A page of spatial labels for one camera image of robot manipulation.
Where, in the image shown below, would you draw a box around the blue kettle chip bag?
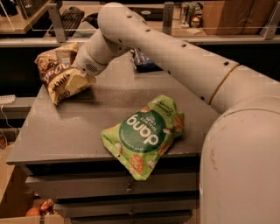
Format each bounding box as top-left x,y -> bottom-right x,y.
130,49 -> 162,73

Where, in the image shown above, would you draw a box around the black keyboard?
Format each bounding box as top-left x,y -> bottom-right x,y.
48,6 -> 85,37

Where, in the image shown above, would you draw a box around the brown cardboard panel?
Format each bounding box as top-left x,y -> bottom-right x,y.
202,0 -> 279,35

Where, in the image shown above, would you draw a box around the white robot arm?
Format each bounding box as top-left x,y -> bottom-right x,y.
74,3 -> 280,224

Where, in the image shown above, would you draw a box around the grey drawer cabinet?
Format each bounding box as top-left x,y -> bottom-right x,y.
7,53 -> 219,224

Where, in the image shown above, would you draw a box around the red snack wrapper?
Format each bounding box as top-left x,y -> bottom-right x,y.
39,199 -> 54,213

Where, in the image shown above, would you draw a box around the orange fruit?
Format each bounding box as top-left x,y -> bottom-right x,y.
25,207 -> 40,217

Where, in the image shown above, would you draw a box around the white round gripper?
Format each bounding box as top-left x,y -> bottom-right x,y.
66,30 -> 129,92

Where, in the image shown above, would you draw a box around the black laptop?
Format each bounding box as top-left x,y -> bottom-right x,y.
130,7 -> 164,21

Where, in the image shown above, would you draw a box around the white power strip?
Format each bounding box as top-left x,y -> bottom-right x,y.
0,94 -> 16,105

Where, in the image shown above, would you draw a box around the brown sea salt chip bag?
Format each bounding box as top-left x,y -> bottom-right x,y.
35,43 -> 96,105

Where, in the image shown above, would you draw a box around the small jar on desk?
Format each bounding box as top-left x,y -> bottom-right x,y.
191,17 -> 200,28

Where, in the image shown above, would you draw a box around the black headphones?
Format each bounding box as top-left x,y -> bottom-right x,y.
85,13 -> 99,29

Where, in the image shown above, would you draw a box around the cardboard box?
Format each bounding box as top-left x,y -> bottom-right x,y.
0,145 -> 65,224

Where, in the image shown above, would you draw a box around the green dang chip bag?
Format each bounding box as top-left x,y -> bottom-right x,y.
101,95 -> 185,181

